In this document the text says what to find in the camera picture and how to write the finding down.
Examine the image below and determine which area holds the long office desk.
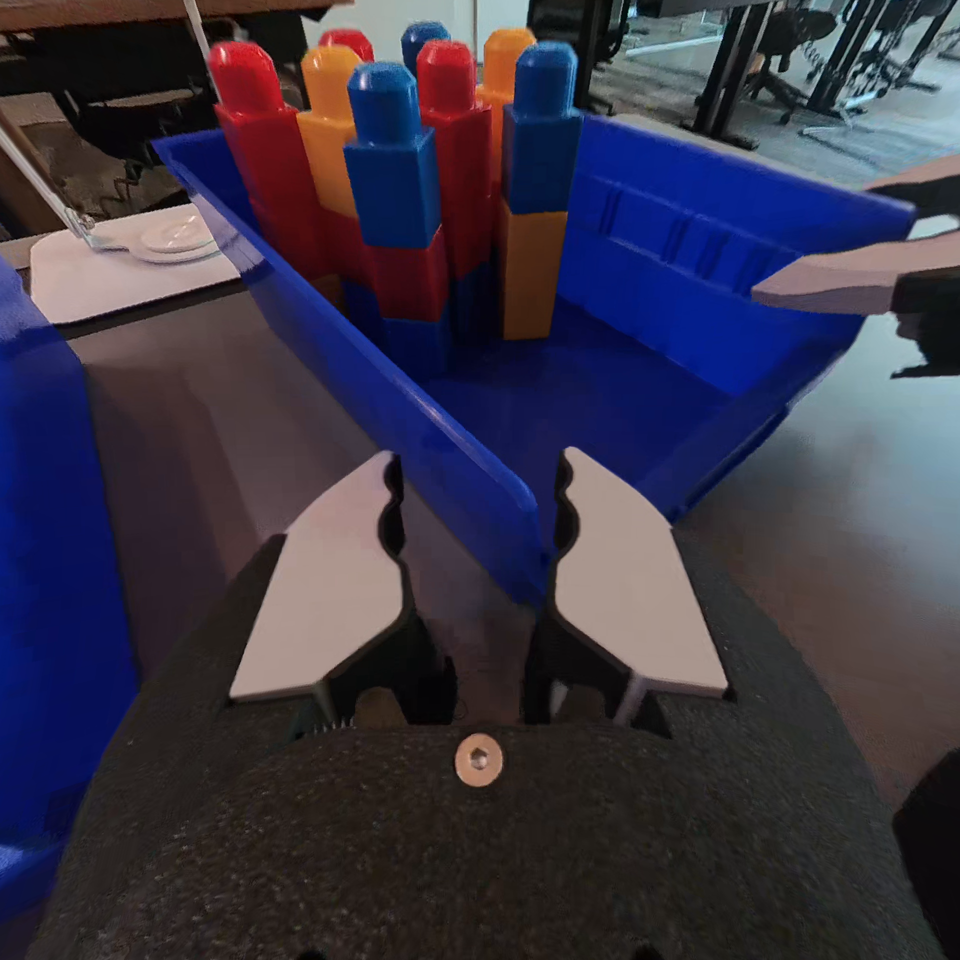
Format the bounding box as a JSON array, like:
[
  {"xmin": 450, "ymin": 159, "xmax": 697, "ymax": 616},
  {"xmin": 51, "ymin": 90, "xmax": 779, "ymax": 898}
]
[{"xmin": 637, "ymin": 0, "xmax": 960, "ymax": 151}]

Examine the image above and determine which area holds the cluster of plastic block towers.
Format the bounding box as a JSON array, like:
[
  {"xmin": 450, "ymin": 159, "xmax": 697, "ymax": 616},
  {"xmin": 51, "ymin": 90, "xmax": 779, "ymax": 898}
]
[{"xmin": 206, "ymin": 21, "xmax": 586, "ymax": 380}]

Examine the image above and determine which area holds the black office chair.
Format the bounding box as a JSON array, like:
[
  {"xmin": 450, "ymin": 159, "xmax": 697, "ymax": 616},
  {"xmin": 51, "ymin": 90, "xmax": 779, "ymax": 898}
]
[
  {"xmin": 528, "ymin": 0, "xmax": 631, "ymax": 72},
  {"xmin": 750, "ymin": 7, "xmax": 837, "ymax": 125}
]

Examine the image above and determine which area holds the dark cloth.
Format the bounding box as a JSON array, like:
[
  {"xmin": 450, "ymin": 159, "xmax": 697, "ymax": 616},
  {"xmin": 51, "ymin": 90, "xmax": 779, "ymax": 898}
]
[{"xmin": 892, "ymin": 750, "xmax": 960, "ymax": 960}]

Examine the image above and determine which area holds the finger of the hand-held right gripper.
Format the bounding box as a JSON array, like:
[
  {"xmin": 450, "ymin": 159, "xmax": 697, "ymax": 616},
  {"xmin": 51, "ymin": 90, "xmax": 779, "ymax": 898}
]
[
  {"xmin": 750, "ymin": 229, "xmax": 960, "ymax": 316},
  {"xmin": 862, "ymin": 153, "xmax": 960, "ymax": 224}
]

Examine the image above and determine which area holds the blue plastic bin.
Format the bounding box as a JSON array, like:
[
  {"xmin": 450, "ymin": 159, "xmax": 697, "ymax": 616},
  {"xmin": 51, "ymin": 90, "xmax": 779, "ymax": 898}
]
[
  {"xmin": 150, "ymin": 112, "xmax": 920, "ymax": 609},
  {"xmin": 0, "ymin": 255, "xmax": 144, "ymax": 960}
]

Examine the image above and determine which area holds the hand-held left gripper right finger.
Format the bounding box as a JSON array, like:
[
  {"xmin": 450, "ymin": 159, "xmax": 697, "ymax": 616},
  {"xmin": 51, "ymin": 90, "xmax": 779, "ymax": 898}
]
[{"xmin": 521, "ymin": 447, "xmax": 730, "ymax": 727}]

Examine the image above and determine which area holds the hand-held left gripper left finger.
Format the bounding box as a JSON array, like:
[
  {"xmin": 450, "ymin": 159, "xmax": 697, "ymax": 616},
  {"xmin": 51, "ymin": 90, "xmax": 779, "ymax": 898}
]
[{"xmin": 227, "ymin": 450, "xmax": 459, "ymax": 727}]

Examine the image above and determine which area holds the wooden display board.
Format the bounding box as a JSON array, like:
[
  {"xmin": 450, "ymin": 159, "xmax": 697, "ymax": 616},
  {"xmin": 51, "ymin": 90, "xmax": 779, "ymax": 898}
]
[{"xmin": 0, "ymin": 0, "xmax": 354, "ymax": 33}]

